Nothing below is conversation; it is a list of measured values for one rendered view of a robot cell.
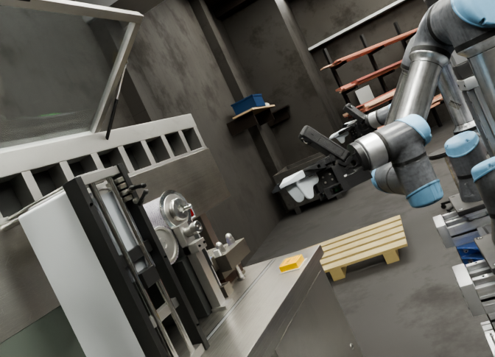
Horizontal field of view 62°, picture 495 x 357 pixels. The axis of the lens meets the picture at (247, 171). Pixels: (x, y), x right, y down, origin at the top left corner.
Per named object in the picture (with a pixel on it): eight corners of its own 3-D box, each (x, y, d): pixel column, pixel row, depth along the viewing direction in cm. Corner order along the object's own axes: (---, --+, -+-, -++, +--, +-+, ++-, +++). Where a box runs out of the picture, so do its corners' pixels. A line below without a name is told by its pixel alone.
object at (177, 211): (170, 197, 135) (185, 198, 141) (166, 199, 136) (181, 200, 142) (175, 219, 133) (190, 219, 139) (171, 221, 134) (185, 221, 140)
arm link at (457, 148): (451, 179, 153) (437, 146, 153) (462, 167, 163) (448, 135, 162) (485, 170, 145) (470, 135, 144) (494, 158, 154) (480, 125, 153)
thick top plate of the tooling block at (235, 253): (232, 269, 147) (225, 254, 147) (153, 293, 166) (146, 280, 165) (250, 251, 161) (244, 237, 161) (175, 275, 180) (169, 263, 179)
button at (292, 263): (298, 268, 139) (295, 262, 138) (281, 273, 142) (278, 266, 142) (304, 259, 145) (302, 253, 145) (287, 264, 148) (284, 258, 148)
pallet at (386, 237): (407, 224, 411) (403, 213, 410) (412, 258, 328) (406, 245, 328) (292, 262, 458) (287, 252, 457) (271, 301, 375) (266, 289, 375)
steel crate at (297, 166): (300, 204, 785) (283, 167, 781) (355, 182, 745) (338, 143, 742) (289, 218, 700) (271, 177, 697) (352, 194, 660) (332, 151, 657)
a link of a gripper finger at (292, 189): (281, 211, 94) (314, 196, 90) (269, 188, 95) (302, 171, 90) (286, 207, 97) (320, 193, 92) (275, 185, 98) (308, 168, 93)
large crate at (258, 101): (246, 115, 723) (241, 104, 723) (267, 104, 709) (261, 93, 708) (236, 117, 672) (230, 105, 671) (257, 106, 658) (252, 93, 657)
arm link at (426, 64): (412, 9, 109) (358, 185, 108) (434, -10, 98) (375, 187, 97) (451, 23, 110) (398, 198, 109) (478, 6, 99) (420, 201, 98)
